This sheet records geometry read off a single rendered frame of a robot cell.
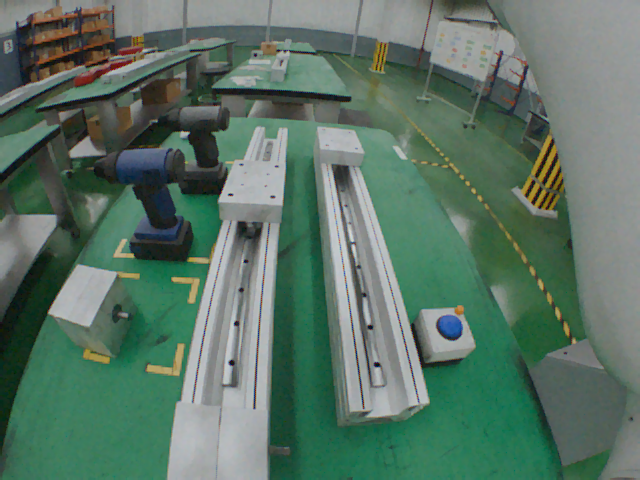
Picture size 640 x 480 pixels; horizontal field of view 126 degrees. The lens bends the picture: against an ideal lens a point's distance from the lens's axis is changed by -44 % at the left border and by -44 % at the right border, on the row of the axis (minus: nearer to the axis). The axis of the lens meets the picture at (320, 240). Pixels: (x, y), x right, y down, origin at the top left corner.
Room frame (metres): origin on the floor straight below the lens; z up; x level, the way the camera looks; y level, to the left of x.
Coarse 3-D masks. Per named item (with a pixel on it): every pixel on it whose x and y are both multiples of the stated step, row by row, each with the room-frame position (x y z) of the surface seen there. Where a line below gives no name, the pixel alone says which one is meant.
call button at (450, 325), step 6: (444, 318) 0.25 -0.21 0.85; (450, 318) 0.25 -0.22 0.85; (456, 318) 0.25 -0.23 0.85; (444, 324) 0.24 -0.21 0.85; (450, 324) 0.24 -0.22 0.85; (456, 324) 0.24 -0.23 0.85; (462, 324) 0.24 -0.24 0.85; (444, 330) 0.23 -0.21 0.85; (450, 330) 0.23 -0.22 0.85; (456, 330) 0.23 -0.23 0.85; (462, 330) 0.23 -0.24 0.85; (450, 336) 0.22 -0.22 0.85; (456, 336) 0.22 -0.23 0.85
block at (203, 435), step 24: (192, 408) 0.06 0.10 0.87; (216, 408) 0.07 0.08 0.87; (192, 432) 0.03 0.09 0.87; (216, 432) 0.04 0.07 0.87; (240, 432) 0.05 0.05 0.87; (264, 432) 0.05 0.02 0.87; (192, 456) 0.01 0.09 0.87; (216, 456) 0.01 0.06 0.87; (240, 456) 0.02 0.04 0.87; (264, 456) 0.03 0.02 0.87
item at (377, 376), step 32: (320, 192) 0.58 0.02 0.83; (352, 192) 0.58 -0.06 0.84; (320, 224) 0.50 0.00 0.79; (352, 224) 0.46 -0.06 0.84; (352, 256) 0.37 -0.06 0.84; (384, 256) 0.35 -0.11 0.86; (352, 288) 0.27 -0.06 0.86; (384, 288) 0.28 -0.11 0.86; (352, 320) 0.22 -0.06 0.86; (384, 320) 0.24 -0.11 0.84; (352, 352) 0.17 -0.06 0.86; (384, 352) 0.20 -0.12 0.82; (416, 352) 0.18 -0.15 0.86; (352, 384) 0.13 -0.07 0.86; (384, 384) 0.14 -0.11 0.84; (416, 384) 0.13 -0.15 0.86; (352, 416) 0.09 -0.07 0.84; (384, 416) 0.10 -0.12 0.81
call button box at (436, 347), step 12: (420, 312) 0.27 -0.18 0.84; (432, 312) 0.27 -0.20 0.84; (444, 312) 0.27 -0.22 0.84; (420, 324) 0.25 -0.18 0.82; (432, 324) 0.25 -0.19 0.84; (420, 336) 0.24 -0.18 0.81; (432, 336) 0.22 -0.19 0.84; (444, 336) 0.22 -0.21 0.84; (468, 336) 0.23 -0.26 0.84; (420, 348) 0.22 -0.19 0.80; (432, 348) 0.20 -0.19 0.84; (444, 348) 0.20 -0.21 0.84; (456, 348) 0.20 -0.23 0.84; (468, 348) 0.21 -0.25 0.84; (420, 360) 0.20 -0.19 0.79; (432, 360) 0.20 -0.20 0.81; (444, 360) 0.20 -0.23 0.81; (456, 360) 0.21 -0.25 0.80
